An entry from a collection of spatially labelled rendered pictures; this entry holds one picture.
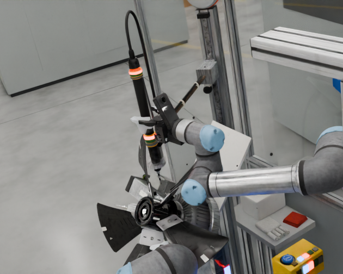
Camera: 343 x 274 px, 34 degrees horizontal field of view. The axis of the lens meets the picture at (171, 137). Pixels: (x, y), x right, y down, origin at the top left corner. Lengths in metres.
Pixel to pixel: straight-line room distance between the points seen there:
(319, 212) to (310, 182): 1.09
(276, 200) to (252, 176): 1.07
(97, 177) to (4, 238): 0.98
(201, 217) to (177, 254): 0.71
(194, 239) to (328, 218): 0.76
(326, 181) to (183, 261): 0.44
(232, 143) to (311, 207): 0.54
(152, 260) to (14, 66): 6.02
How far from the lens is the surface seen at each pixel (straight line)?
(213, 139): 1.67
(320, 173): 1.52
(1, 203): 5.12
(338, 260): 2.69
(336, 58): 1.10
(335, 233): 2.60
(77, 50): 7.49
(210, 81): 2.44
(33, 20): 7.30
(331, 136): 1.62
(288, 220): 2.58
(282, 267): 2.06
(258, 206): 2.58
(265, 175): 1.56
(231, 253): 2.57
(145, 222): 2.16
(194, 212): 2.22
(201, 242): 2.03
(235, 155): 2.28
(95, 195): 4.77
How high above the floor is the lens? 2.42
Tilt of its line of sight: 27 degrees down
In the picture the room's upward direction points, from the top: 12 degrees counter-clockwise
